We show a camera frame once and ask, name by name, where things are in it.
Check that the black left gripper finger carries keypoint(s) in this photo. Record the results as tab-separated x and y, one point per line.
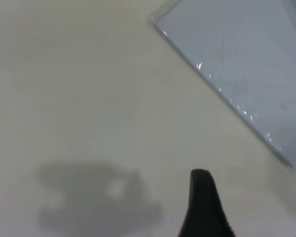
203	209

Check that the transparent zip bag green zipper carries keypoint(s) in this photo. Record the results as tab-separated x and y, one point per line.
249	49

